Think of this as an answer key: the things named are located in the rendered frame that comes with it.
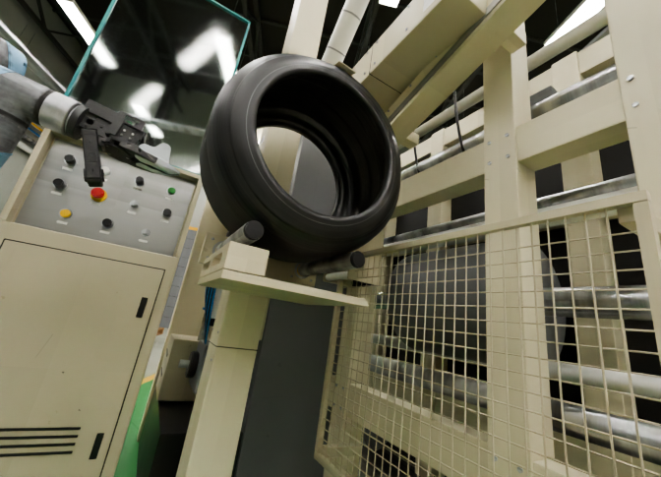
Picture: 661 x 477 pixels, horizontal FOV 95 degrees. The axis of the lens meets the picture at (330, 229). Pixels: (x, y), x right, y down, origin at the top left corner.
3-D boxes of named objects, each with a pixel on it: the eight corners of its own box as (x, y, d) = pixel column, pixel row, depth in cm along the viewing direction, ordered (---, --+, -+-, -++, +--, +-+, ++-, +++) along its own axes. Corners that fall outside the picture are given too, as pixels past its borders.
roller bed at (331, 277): (322, 280, 128) (331, 215, 137) (351, 287, 134) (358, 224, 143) (347, 278, 111) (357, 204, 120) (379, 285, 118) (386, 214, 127)
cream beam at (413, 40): (335, 106, 132) (340, 79, 137) (381, 131, 144) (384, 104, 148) (453, -17, 81) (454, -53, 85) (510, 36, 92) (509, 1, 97)
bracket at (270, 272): (197, 263, 93) (206, 232, 96) (311, 287, 111) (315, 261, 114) (199, 262, 91) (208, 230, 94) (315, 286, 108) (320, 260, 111)
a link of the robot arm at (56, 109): (33, 114, 56) (46, 134, 63) (62, 127, 58) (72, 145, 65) (56, 85, 59) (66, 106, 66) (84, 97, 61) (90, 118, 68)
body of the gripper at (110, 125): (150, 123, 66) (86, 91, 61) (131, 155, 63) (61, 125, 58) (150, 139, 72) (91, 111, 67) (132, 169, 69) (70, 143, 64)
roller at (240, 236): (231, 247, 97) (226, 261, 95) (217, 242, 95) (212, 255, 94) (267, 224, 68) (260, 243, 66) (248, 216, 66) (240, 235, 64)
